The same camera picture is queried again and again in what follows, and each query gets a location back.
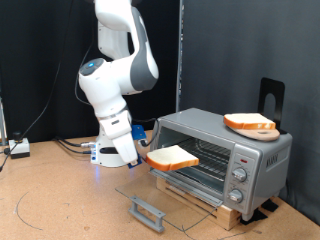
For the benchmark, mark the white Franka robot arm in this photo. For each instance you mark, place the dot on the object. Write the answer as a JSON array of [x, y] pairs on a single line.
[[113, 76]]

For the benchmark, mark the metal stand leg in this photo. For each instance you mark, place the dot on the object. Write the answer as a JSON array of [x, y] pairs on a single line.
[[2, 126]]

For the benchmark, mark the white bread slice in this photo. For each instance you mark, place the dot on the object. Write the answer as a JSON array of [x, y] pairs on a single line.
[[248, 120], [170, 156]]

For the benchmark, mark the small round wooden board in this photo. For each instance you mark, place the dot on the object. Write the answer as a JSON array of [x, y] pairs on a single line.
[[266, 135]]

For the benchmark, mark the black metal bookend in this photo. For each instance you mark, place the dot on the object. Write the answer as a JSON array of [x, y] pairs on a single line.
[[271, 86]]

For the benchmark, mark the vertical aluminium pole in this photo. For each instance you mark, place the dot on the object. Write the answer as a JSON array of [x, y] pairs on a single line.
[[180, 50]]

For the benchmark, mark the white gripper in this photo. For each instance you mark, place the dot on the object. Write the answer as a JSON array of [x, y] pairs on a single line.
[[126, 146]]

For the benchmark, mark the grey emergency stop button box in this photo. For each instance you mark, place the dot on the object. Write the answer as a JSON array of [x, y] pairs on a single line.
[[20, 146]]

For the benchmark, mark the silver toaster oven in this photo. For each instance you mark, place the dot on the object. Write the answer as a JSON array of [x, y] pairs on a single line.
[[266, 160]]

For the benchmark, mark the wooden slatted crate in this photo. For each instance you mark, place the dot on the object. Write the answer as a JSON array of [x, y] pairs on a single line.
[[230, 216]]

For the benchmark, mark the silver oven knob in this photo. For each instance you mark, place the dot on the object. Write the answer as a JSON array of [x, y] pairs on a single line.
[[235, 195], [240, 174]]

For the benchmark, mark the black foam pad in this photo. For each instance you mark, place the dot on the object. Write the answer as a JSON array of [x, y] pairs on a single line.
[[253, 216], [270, 205]]

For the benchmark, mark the black backdrop curtain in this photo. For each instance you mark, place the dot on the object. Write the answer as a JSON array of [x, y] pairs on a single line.
[[33, 50]]

